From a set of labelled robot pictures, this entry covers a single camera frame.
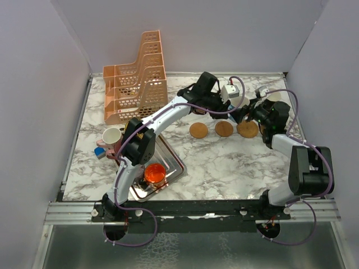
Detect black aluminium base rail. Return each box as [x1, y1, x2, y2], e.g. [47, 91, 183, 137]
[44, 199, 341, 234]

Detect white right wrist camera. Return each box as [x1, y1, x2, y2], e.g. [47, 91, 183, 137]
[255, 86, 270, 99]

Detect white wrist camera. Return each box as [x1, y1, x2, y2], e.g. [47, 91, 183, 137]
[220, 84, 240, 102]
[255, 86, 270, 99]

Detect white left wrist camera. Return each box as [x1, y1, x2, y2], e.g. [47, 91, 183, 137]
[220, 84, 240, 102]

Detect white cup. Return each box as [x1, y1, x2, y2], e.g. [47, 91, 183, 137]
[267, 89, 282, 102]

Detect blue sponge block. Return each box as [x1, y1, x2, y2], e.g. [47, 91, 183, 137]
[94, 147, 106, 160]

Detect orange metallic cup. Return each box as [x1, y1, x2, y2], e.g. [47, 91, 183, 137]
[144, 163, 166, 189]

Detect white blue mug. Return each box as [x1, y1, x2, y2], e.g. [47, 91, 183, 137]
[228, 96, 250, 123]

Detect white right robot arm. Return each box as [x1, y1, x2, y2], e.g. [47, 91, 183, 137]
[230, 99, 334, 219]

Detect white pink mug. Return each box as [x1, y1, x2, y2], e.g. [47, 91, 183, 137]
[96, 127, 122, 149]

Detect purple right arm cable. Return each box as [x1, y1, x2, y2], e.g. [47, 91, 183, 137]
[257, 89, 335, 246]

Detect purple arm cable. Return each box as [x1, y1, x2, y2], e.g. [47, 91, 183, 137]
[102, 75, 246, 247]
[257, 89, 335, 246]

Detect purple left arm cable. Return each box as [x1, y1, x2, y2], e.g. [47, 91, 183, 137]
[102, 75, 246, 247]

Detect light brown wooden coaster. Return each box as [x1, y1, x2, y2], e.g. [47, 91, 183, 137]
[215, 121, 233, 137]

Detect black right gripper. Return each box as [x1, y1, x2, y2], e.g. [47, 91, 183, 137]
[228, 98, 272, 129]

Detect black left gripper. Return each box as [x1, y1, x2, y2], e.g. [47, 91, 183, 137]
[201, 89, 229, 119]

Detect pink maroon mug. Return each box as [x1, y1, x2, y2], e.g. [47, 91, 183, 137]
[105, 138, 122, 160]

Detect peach plastic file organizer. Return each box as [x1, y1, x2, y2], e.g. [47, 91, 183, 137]
[103, 30, 168, 126]

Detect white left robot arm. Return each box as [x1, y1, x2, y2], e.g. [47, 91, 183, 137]
[102, 72, 229, 221]

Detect dark walnut coaster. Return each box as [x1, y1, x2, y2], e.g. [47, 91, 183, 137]
[194, 109, 206, 115]

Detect silver metal tray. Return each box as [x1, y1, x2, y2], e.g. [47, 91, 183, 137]
[130, 135, 186, 202]

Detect light beech wooden coaster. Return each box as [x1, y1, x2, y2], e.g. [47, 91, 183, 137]
[189, 122, 208, 139]

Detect woven rattan coaster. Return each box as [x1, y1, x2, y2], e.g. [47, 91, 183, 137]
[236, 120, 259, 138]
[258, 123, 265, 135]

